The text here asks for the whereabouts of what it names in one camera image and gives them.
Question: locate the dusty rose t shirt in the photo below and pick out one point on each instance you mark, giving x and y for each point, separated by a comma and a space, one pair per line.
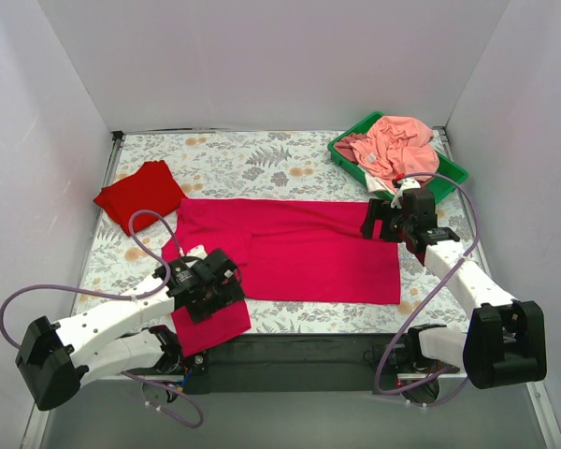
345, 148

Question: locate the floral patterned table mat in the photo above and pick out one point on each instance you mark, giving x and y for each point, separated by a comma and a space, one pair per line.
273, 165

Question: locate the aluminium front frame rail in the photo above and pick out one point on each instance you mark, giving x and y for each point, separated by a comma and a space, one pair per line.
113, 413

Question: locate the folded red t shirt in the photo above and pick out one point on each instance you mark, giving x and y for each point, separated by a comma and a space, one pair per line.
152, 187

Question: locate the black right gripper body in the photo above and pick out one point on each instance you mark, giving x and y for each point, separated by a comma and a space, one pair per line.
371, 220

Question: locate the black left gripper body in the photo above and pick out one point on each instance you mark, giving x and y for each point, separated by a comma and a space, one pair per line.
213, 300

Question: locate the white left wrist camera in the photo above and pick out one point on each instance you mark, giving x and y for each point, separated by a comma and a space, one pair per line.
198, 251

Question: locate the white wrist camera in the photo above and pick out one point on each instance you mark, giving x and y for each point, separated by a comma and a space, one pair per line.
402, 187
198, 251

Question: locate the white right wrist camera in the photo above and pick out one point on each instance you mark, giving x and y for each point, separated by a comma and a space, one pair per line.
402, 187

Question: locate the magenta t shirt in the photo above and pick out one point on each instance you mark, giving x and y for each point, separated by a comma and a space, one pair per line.
287, 250

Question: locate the salmon pink t shirt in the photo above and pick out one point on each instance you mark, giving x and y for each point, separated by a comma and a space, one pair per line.
395, 146

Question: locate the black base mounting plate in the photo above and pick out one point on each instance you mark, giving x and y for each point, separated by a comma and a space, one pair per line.
257, 363

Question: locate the white garment in bin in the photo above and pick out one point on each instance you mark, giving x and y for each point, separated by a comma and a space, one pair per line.
375, 185

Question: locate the green plastic bin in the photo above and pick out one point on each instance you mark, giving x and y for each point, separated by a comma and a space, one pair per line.
440, 186

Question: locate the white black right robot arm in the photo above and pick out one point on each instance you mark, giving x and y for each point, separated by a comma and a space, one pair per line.
505, 341

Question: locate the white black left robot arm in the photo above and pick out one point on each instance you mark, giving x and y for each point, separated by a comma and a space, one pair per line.
56, 359

